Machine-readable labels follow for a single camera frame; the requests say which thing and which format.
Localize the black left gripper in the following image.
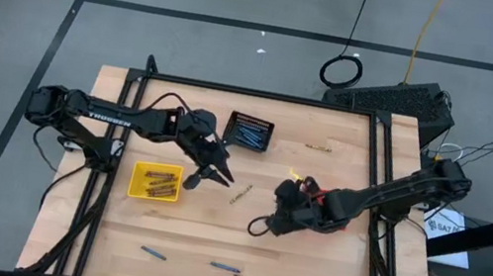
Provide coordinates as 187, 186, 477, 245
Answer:
165, 105, 247, 199

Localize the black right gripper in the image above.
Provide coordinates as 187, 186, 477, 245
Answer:
266, 170, 339, 245

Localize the yellow crayon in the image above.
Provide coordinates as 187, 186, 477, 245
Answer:
286, 166, 304, 184

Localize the red plastic basket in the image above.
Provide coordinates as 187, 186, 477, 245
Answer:
294, 179, 355, 235

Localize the black plastic basket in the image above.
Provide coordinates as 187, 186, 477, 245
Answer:
219, 109, 278, 156

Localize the yellow plastic basket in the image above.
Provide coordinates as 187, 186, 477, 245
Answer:
125, 157, 185, 207

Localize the black computer case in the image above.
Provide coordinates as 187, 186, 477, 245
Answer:
316, 64, 461, 154

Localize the printed white paper sheet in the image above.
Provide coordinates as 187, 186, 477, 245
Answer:
415, 203, 480, 271

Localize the black desk leg beam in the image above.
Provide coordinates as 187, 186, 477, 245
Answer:
422, 194, 493, 269

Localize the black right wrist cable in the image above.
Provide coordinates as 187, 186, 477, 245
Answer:
246, 211, 275, 240

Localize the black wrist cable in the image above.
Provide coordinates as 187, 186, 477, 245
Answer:
141, 88, 234, 148
246, 211, 275, 240

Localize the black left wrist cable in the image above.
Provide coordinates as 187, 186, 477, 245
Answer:
141, 88, 234, 148

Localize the black aluminium rig frame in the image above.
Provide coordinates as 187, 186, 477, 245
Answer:
15, 38, 472, 276

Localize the black hanging power cable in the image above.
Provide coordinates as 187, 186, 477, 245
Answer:
317, 0, 376, 95

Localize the yellow hanging cable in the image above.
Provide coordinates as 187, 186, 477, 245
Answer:
402, 0, 447, 90

